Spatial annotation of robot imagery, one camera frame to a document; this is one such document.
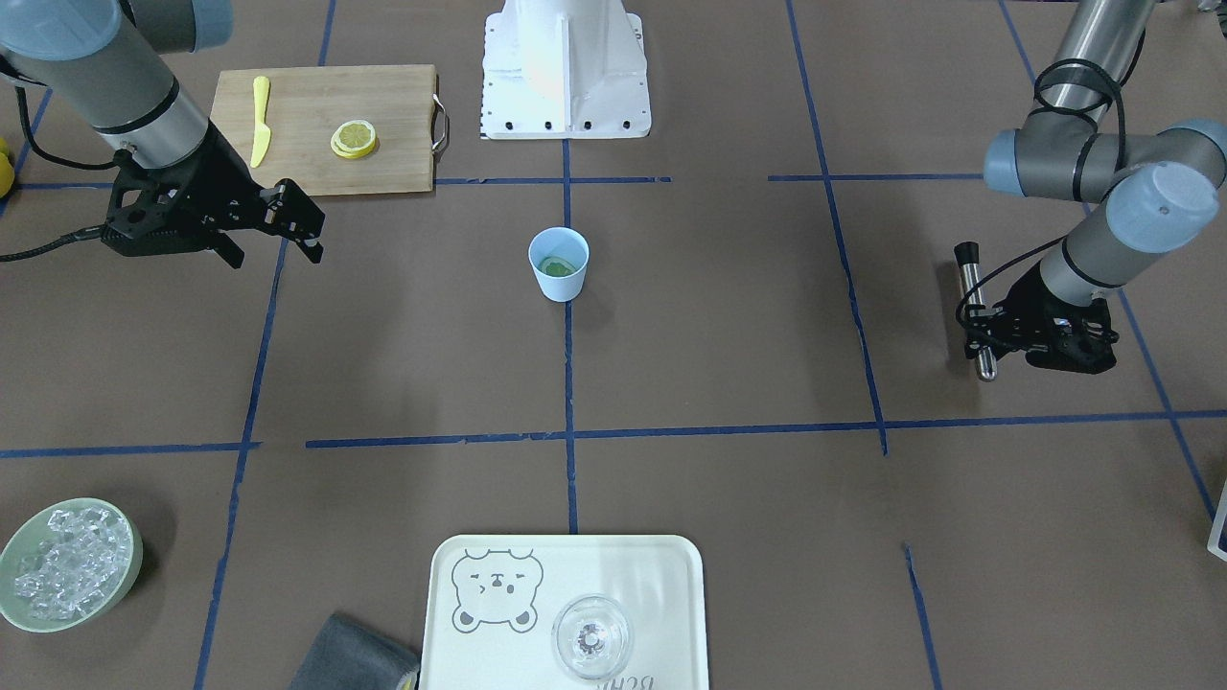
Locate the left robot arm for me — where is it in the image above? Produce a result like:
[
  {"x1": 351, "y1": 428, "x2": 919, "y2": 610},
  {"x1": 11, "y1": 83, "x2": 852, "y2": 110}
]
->
[{"x1": 955, "y1": 1, "x2": 1225, "y2": 381}]

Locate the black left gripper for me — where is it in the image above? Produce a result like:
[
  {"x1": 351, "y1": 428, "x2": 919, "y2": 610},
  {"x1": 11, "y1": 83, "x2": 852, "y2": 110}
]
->
[{"x1": 956, "y1": 264, "x2": 1121, "y2": 374}]

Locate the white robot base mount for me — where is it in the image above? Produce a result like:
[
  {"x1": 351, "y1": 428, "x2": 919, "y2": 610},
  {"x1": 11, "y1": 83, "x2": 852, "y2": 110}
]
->
[{"x1": 479, "y1": 1, "x2": 653, "y2": 140}]

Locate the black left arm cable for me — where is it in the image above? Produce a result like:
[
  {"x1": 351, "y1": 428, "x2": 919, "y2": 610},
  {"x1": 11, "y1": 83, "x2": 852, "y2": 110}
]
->
[{"x1": 968, "y1": 56, "x2": 1128, "y2": 308}]

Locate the white blue box corner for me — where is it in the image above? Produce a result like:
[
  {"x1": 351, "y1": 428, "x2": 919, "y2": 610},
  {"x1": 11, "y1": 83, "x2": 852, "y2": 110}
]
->
[{"x1": 1206, "y1": 485, "x2": 1227, "y2": 561}]

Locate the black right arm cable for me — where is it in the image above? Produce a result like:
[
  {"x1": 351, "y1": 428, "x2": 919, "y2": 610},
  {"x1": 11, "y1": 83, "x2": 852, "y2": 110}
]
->
[{"x1": 0, "y1": 86, "x2": 126, "y2": 264}]

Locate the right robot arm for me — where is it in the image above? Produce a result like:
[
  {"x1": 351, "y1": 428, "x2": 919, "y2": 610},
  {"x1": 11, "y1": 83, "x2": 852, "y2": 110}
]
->
[{"x1": 1, "y1": 1, "x2": 325, "y2": 269}]

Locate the whole yellow lemon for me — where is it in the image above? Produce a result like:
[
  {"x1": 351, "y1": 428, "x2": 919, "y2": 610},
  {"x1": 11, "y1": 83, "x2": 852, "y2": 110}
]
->
[{"x1": 0, "y1": 138, "x2": 16, "y2": 200}]

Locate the green bowl of ice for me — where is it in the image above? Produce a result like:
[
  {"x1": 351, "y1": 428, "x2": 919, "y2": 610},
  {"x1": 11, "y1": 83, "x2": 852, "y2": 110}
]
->
[{"x1": 1, "y1": 497, "x2": 144, "y2": 634}]

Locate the grey folded cloth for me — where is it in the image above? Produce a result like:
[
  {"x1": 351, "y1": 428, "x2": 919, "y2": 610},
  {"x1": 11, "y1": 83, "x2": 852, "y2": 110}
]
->
[{"x1": 290, "y1": 614, "x2": 421, "y2": 689}]

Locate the bamboo cutting board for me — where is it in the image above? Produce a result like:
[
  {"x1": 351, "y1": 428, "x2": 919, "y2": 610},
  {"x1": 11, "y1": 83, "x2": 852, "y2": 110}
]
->
[{"x1": 211, "y1": 64, "x2": 438, "y2": 196}]

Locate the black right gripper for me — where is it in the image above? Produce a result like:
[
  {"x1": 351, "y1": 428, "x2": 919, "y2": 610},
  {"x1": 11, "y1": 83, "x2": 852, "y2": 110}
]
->
[{"x1": 101, "y1": 124, "x2": 326, "y2": 269}]

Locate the clear wine glass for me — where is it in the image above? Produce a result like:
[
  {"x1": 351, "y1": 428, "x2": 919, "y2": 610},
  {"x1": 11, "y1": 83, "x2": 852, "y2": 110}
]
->
[{"x1": 552, "y1": 593, "x2": 633, "y2": 681}]

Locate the yellow plastic knife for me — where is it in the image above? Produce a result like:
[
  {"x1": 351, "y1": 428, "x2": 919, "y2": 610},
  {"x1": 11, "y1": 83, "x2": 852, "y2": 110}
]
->
[{"x1": 250, "y1": 75, "x2": 272, "y2": 169}]

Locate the cream bear tray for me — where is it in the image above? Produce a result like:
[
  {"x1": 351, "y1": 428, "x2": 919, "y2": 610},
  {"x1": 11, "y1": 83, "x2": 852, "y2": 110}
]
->
[{"x1": 418, "y1": 537, "x2": 709, "y2": 689}]

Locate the light blue plastic cup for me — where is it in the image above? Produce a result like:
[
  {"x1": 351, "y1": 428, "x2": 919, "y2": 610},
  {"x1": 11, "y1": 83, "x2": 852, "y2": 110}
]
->
[{"x1": 528, "y1": 226, "x2": 590, "y2": 303}]

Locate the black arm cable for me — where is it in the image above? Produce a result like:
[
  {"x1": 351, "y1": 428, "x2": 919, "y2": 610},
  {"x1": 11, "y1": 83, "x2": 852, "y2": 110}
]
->
[
  {"x1": 0, "y1": 86, "x2": 126, "y2": 264},
  {"x1": 968, "y1": 56, "x2": 1128, "y2": 308}
]

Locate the single lemon slice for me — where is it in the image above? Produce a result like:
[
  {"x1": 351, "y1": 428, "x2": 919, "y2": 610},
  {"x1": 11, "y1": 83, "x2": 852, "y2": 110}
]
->
[{"x1": 536, "y1": 255, "x2": 578, "y2": 277}]

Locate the steel muddler black tip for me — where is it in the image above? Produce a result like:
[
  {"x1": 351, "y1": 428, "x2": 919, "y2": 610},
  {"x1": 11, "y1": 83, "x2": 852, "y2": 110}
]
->
[{"x1": 955, "y1": 241, "x2": 998, "y2": 381}]

